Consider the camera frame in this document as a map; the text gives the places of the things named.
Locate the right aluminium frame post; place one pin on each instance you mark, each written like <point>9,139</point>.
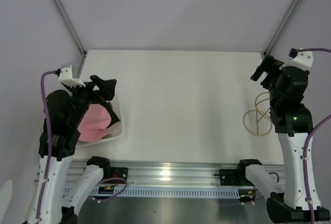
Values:
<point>285,21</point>

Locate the white perforated plastic basket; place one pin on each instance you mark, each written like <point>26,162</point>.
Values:
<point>119,110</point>

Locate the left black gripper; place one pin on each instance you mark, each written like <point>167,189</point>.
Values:
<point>106,91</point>

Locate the pink bucket hat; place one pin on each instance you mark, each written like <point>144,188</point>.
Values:
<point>96,113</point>

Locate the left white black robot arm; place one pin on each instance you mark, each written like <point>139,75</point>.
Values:
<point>64,111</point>

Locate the white slotted cable duct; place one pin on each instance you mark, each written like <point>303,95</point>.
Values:
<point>164,192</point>

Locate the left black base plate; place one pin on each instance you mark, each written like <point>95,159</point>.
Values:
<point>116,175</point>

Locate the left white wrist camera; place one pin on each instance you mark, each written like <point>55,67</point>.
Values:
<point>67,77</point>

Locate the aluminium frame post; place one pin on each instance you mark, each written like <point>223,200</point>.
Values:
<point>285,21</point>
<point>69,25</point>

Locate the left aluminium frame post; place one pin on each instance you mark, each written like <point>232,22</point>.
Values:
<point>69,25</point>

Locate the aluminium mounting rail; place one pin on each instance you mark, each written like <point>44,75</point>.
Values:
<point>166,174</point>

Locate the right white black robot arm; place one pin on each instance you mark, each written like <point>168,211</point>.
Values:
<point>297,200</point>

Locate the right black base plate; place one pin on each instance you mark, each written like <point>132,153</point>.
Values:
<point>230,177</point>

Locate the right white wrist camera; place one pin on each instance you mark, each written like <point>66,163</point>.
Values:
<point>301,60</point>

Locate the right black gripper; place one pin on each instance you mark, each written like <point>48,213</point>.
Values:
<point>269,65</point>

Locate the beige bucket hat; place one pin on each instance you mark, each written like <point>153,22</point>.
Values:
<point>97,132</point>

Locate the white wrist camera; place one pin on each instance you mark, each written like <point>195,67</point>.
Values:
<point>301,60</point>
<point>67,77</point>

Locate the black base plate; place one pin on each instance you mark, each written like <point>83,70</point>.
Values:
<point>116,175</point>
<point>230,177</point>

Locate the black bucket hat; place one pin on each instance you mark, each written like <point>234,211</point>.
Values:
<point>114,118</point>

